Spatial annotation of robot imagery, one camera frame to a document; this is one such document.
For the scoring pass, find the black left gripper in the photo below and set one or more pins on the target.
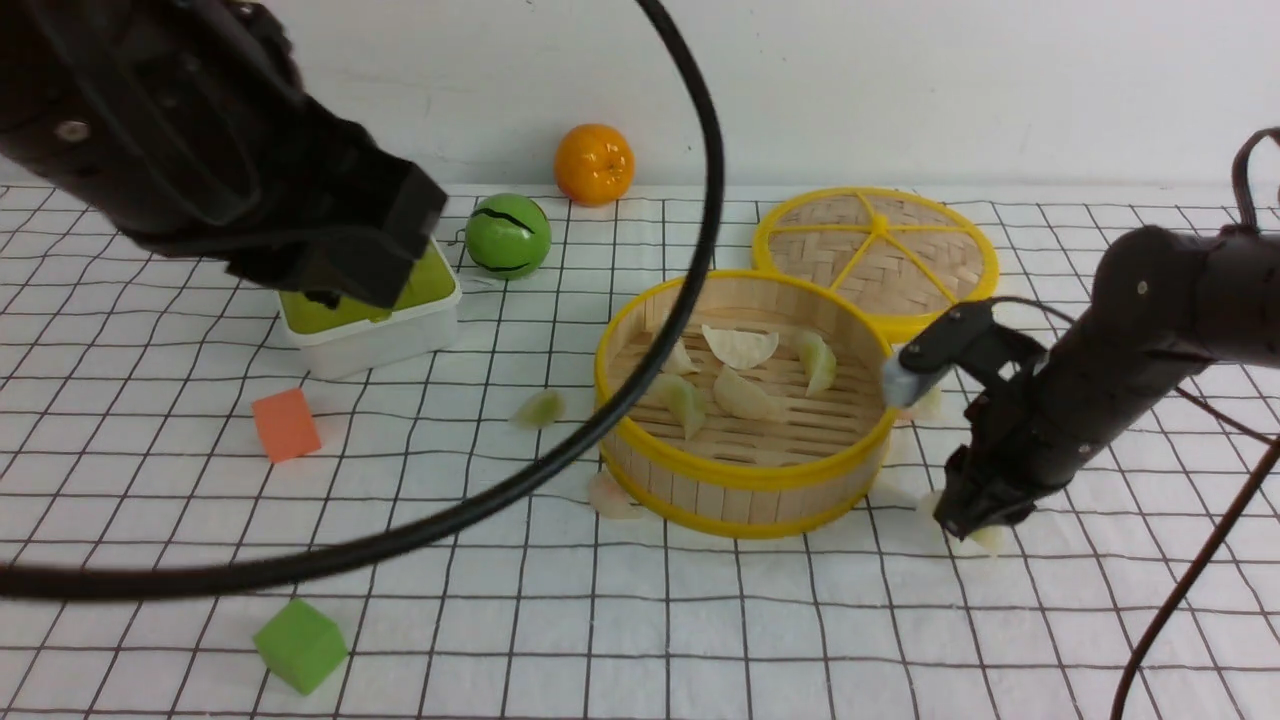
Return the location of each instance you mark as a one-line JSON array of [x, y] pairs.
[[187, 124]]

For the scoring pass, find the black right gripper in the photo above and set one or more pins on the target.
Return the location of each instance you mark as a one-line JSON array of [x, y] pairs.
[[1029, 440]]

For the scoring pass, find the green pink dumpling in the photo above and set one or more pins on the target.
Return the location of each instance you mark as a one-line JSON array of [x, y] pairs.
[[929, 407]]

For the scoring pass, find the white plain dumpling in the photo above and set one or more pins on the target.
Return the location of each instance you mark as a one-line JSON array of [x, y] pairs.
[[741, 350]]

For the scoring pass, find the pale green dumpling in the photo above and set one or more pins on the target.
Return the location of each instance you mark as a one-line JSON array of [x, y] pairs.
[[540, 411]]

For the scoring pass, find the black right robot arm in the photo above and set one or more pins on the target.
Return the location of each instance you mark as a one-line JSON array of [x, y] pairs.
[[1164, 306]]

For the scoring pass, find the woven bamboo steamer lid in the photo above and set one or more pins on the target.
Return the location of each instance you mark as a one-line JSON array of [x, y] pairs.
[[901, 258]]

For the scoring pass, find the bamboo steamer tray yellow rim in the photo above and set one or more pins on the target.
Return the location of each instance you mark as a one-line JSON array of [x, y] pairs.
[[752, 479]]

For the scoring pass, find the green lidded white box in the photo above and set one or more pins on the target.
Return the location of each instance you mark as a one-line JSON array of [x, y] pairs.
[[354, 337]]

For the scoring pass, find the orange foam cube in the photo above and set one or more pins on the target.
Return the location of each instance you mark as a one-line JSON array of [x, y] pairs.
[[285, 426]]

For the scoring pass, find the green ball black stripes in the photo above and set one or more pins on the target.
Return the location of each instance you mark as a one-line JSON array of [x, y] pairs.
[[508, 235]]

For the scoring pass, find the orange mandarin fruit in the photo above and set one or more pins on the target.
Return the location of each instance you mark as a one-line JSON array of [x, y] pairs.
[[594, 165]]

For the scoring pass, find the green foam cube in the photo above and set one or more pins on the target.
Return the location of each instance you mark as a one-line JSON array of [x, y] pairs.
[[301, 646]]

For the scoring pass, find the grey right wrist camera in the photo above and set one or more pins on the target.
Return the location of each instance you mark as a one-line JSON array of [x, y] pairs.
[[901, 386]]

